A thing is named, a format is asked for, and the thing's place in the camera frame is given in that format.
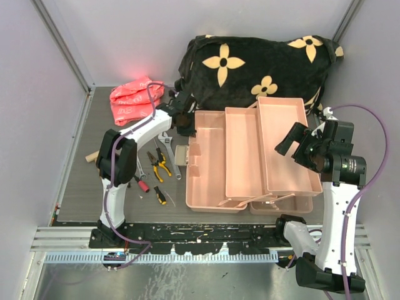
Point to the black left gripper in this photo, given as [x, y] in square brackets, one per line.
[189, 131]

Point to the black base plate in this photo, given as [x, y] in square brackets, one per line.
[194, 238]

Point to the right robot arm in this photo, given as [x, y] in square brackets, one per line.
[328, 265]

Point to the white slotted cable duct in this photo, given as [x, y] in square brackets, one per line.
[97, 257]

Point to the pink plastic bag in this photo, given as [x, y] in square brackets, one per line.
[130, 101]

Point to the black floral pillow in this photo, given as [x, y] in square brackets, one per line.
[229, 71]

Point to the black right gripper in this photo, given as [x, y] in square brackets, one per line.
[297, 133]

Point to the yellow handled pliers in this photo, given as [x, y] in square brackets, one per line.
[158, 162]

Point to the pink handled screwdriver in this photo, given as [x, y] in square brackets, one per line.
[143, 186]

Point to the silver combination spanner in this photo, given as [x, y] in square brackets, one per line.
[142, 174]

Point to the pink plastic tool box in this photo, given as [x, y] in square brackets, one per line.
[232, 165]

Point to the silver adjustable wrench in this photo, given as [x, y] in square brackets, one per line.
[166, 140]

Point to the aluminium frame rail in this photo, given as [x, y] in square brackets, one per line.
[63, 238]

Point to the wooden hammer handle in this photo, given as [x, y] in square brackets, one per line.
[92, 157]

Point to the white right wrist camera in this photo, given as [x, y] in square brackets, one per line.
[327, 114]

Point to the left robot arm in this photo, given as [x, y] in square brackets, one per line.
[117, 159]

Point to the grey tool box latch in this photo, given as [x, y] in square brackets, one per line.
[181, 155]

